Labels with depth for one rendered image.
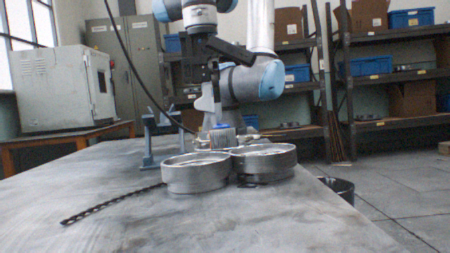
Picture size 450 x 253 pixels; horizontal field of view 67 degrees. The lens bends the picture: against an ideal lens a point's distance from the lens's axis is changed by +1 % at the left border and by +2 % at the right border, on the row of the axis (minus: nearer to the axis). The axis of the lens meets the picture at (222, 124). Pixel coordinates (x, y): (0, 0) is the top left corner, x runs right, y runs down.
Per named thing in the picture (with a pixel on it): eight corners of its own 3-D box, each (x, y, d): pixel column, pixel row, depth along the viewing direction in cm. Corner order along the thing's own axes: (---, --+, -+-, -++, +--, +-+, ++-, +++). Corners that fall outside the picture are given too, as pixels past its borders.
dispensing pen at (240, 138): (286, 145, 60) (196, 152, 64) (284, 122, 60) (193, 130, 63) (286, 147, 58) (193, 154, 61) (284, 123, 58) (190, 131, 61)
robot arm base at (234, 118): (202, 136, 118) (199, 108, 118) (245, 131, 119) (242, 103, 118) (200, 141, 103) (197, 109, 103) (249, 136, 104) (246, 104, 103)
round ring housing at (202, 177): (173, 201, 44) (169, 169, 44) (157, 184, 54) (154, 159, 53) (245, 185, 48) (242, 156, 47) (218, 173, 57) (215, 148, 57)
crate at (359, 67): (378, 75, 441) (377, 57, 440) (394, 73, 403) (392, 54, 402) (338, 79, 441) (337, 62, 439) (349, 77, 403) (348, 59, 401)
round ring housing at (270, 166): (266, 187, 46) (264, 157, 45) (217, 178, 54) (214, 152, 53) (312, 170, 52) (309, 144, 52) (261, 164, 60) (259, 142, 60)
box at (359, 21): (395, 29, 400) (393, -4, 397) (347, 34, 394) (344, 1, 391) (375, 36, 441) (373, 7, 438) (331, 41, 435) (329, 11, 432)
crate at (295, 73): (303, 83, 440) (301, 66, 439) (311, 81, 402) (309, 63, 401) (262, 87, 440) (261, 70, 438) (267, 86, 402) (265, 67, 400)
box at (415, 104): (443, 114, 405) (442, 77, 402) (399, 119, 405) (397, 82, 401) (421, 112, 448) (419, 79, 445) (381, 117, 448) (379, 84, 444)
